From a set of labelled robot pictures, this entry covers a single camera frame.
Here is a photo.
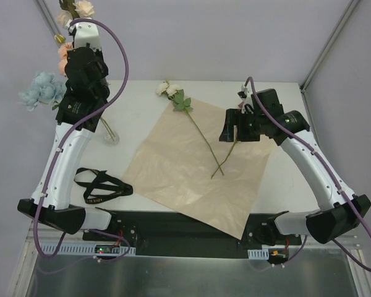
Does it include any mauve rose stem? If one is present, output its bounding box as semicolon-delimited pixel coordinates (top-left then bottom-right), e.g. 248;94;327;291
210;132;241;179

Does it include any white rose stem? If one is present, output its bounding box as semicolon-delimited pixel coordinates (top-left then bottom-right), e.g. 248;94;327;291
155;80;224;178

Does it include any orange wrapping paper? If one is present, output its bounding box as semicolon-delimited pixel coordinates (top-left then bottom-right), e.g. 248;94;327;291
124;100;275;239

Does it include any black ribbon gold lettering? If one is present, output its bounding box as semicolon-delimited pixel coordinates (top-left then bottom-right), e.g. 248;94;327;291
74;167;134;205

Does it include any peach rose stem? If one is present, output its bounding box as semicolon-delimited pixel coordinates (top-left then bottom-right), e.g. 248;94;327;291
54;34;73;77

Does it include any cream rose stem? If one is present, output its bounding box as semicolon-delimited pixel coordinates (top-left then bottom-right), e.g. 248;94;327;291
56;0;95;27

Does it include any blue flower stem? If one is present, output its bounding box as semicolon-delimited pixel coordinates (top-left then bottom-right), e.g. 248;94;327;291
19;72;67;111

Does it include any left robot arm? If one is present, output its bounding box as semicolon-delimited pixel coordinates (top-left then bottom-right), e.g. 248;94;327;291
17;47;110;234

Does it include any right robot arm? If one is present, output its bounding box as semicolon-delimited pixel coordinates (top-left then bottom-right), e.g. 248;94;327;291
219;88;371;245

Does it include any clear glass vase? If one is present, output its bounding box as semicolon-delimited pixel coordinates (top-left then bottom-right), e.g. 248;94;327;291
100;117;120;145

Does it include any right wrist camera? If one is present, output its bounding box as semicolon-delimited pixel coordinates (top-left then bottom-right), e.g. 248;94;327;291
237;84;254;114

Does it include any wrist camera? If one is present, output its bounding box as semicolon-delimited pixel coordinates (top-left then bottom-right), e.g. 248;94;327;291
65;18;101;52
237;84;254;114

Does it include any right aluminium frame post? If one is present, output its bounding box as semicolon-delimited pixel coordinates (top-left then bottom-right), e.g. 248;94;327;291
299;0;361;92

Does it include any aluminium frame post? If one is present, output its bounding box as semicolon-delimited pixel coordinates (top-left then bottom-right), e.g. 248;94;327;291
299;0;361;92
33;0;89;90

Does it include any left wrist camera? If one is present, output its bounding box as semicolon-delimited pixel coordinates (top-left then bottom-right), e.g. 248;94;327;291
65;18;101;52

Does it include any left aluminium frame post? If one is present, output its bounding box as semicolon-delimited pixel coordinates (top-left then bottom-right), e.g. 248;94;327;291
33;0;89;90

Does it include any front aluminium rail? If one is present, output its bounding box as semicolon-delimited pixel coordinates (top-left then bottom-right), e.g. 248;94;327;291
40;232;341;263

